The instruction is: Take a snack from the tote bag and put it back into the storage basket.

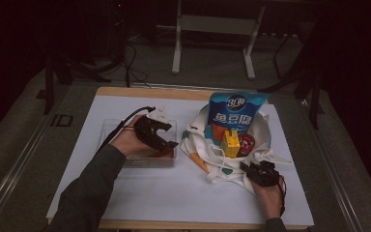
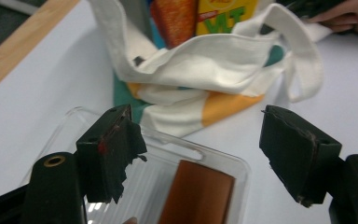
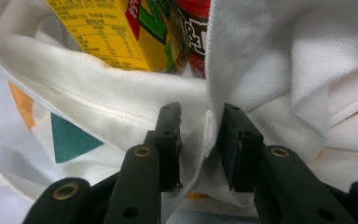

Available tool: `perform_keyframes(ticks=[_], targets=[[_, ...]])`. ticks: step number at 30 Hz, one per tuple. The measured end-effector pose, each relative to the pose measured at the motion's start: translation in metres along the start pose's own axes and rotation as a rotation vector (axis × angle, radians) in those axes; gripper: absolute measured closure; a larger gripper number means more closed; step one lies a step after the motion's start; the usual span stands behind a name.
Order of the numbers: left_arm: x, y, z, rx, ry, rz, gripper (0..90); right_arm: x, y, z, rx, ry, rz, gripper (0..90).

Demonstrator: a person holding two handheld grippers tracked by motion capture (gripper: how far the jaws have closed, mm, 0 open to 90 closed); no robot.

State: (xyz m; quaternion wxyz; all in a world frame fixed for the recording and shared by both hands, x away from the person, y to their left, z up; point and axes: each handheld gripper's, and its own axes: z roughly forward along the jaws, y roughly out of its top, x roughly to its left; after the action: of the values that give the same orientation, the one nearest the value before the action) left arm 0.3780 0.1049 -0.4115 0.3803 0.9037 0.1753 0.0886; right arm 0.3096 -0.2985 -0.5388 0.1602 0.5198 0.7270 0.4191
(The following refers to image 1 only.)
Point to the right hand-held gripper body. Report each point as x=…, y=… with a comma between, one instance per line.
x=265, y=175

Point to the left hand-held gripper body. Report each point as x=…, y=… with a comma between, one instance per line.
x=146, y=130

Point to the red can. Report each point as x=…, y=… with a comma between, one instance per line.
x=247, y=145

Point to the yellow drink carton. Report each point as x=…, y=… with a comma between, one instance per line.
x=231, y=146

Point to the clear plastic tray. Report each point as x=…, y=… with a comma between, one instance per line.
x=109, y=129

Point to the white patterned tote bag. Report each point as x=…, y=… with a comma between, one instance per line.
x=206, y=151

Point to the blue snack bag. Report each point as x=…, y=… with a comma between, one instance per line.
x=235, y=112

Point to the person's left hand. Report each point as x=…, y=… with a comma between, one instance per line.
x=127, y=141

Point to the person's right hand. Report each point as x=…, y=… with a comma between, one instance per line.
x=272, y=199

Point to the white table mat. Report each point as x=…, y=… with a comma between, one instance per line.
x=174, y=193

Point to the black stand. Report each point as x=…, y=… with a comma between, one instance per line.
x=49, y=87
x=315, y=96

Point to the black floor plate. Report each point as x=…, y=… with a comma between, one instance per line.
x=62, y=120

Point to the white metal stand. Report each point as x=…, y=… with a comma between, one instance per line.
x=215, y=24

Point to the metal frame rail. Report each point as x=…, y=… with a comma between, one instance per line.
x=19, y=161
x=335, y=174

